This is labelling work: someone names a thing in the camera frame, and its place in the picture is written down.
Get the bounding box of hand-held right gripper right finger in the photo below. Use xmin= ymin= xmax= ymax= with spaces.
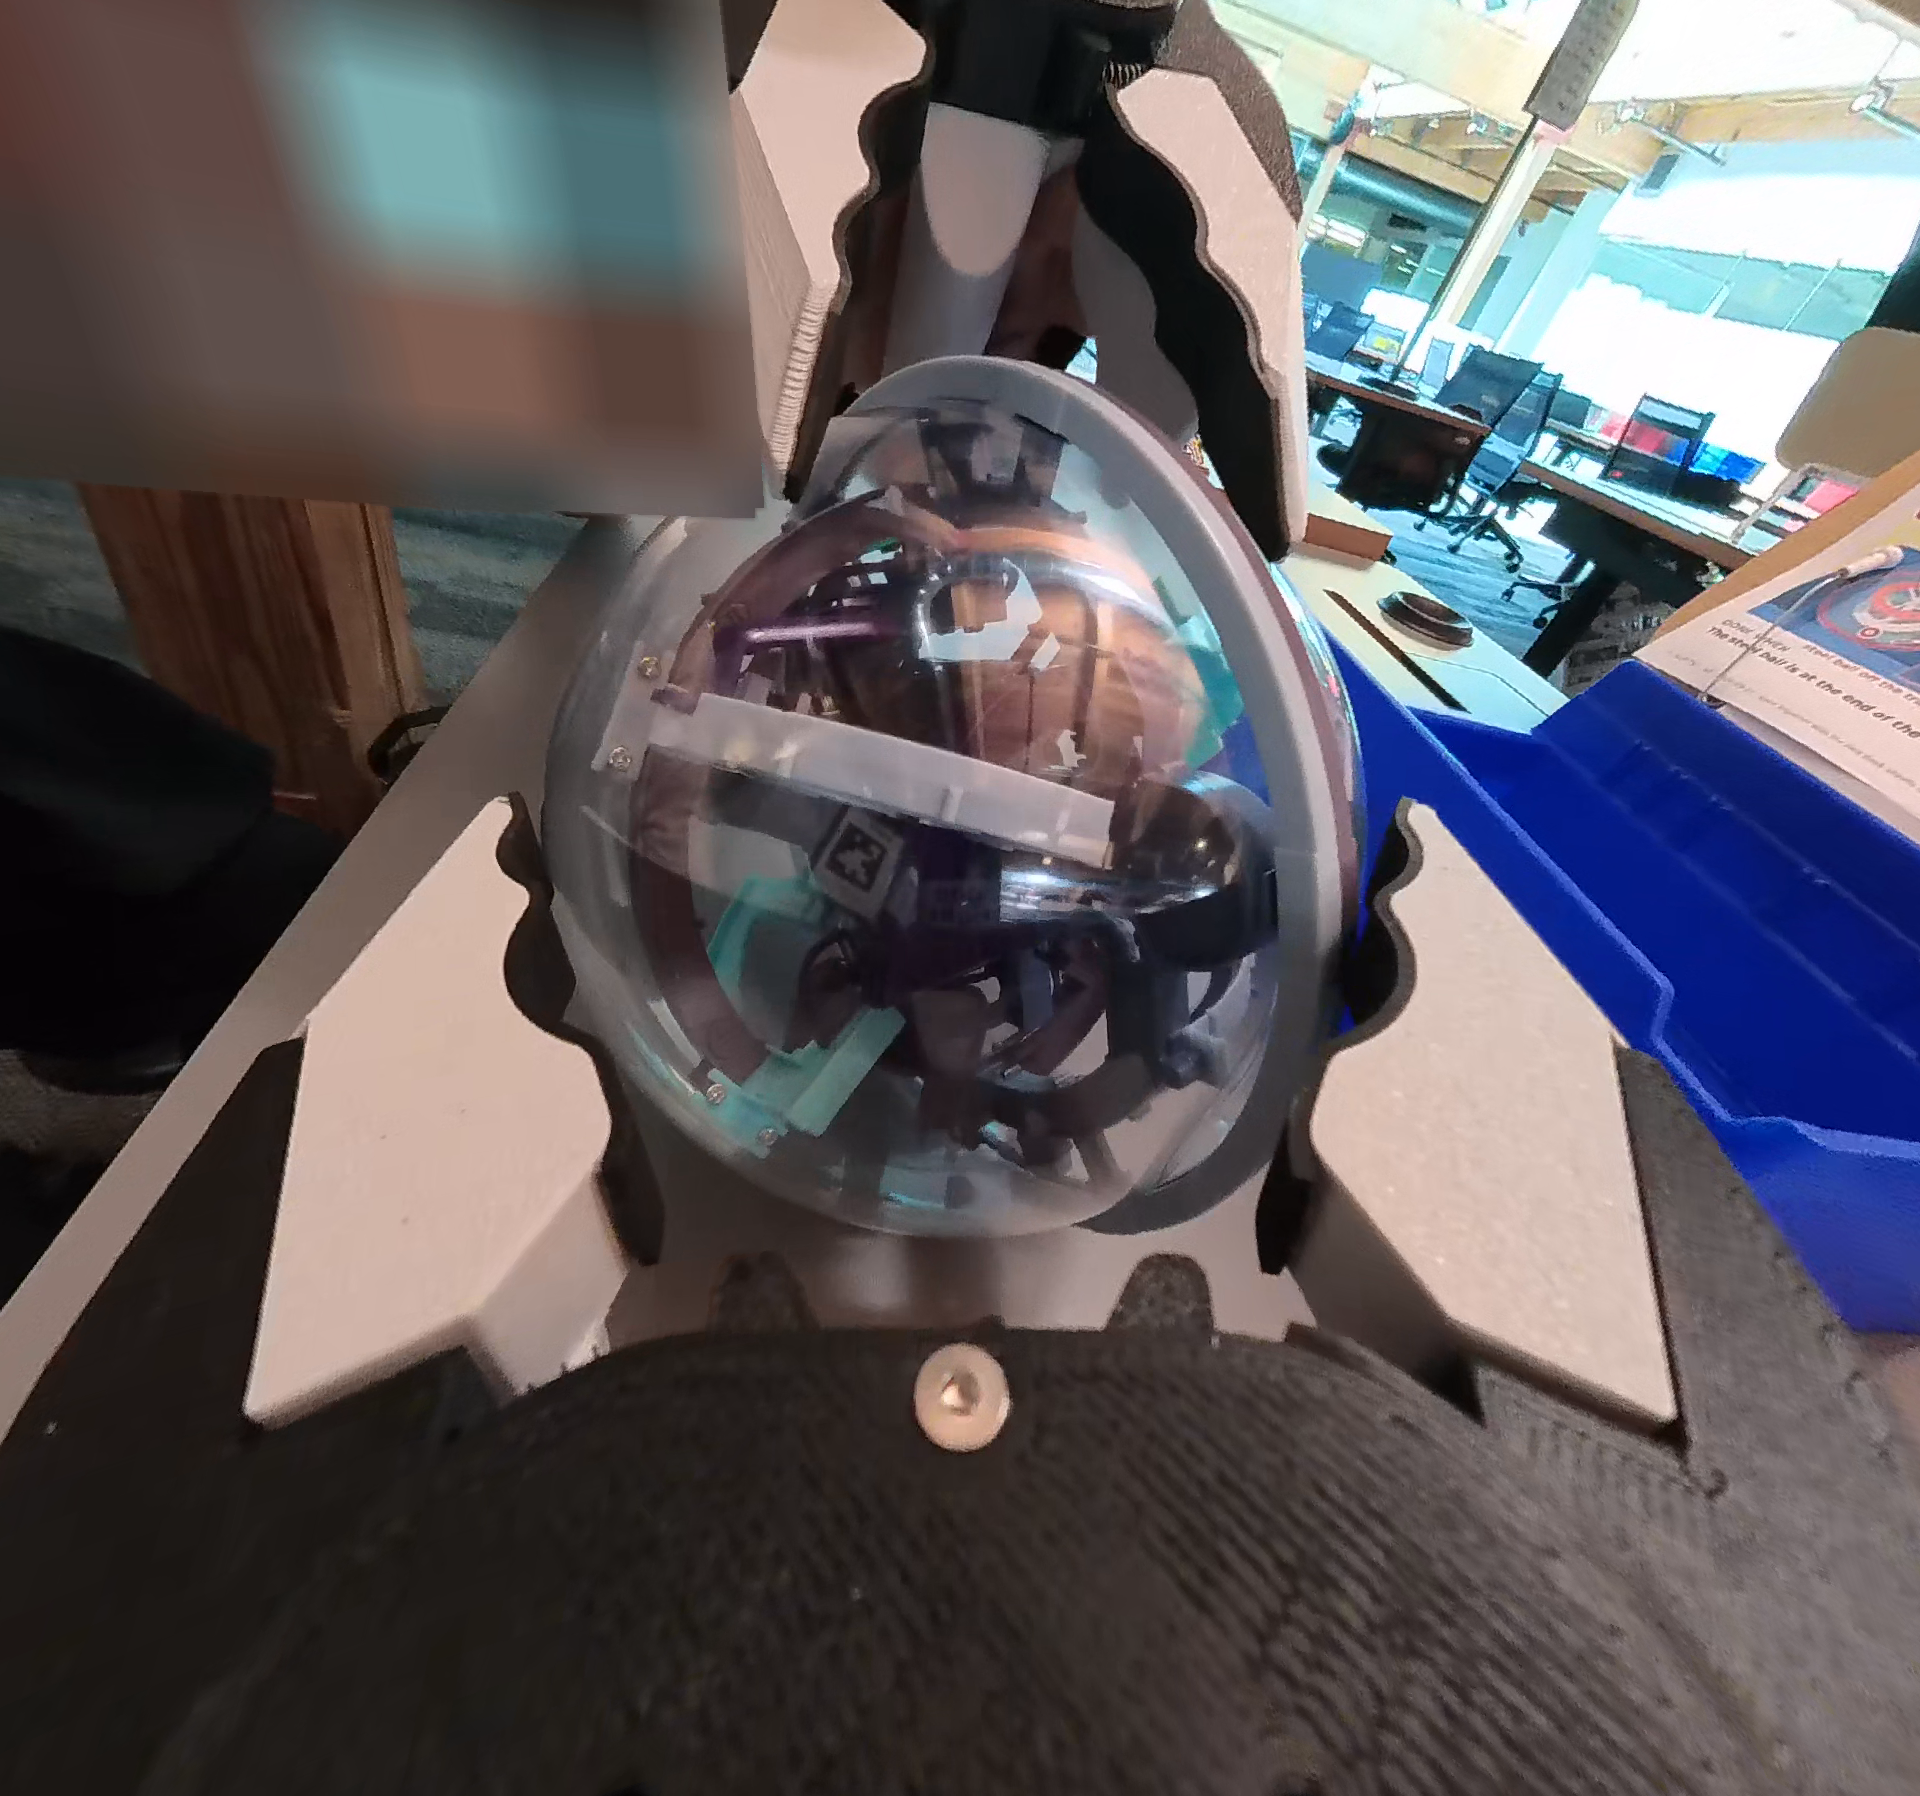
xmin=1254 ymin=797 xmax=1686 ymax=1435

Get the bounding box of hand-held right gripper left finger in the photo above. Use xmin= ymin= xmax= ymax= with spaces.
xmin=239 ymin=793 xmax=669 ymax=1431

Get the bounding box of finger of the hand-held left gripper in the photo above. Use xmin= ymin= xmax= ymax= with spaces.
xmin=730 ymin=0 xmax=932 ymax=501
xmin=1071 ymin=68 xmax=1307 ymax=564

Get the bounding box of clear plastic maze ball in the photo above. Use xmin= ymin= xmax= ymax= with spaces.
xmin=543 ymin=355 xmax=1369 ymax=1240

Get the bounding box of black mesh office chair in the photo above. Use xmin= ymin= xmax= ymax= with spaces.
xmin=1592 ymin=391 xmax=1721 ymax=482
xmin=1422 ymin=340 xmax=1565 ymax=564

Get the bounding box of blue plastic bin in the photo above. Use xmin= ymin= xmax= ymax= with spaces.
xmin=1320 ymin=625 xmax=1920 ymax=1336

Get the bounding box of hanging grey sign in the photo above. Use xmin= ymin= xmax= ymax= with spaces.
xmin=1519 ymin=0 xmax=1643 ymax=129

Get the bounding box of long wooden desk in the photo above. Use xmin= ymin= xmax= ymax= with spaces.
xmin=1519 ymin=452 xmax=1790 ymax=685

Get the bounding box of wooden cabinet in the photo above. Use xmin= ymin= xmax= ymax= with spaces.
xmin=81 ymin=482 xmax=426 ymax=841

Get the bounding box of printed instruction sheet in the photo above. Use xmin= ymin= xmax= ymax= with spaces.
xmin=1633 ymin=518 xmax=1920 ymax=845

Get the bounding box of instruction sheet on board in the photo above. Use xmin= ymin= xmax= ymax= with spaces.
xmin=1624 ymin=454 xmax=1920 ymax=673

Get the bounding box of beige hanging panel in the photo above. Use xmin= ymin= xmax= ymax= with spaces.
xmin=1775 ymin=321 xmax=1920 ymax=482

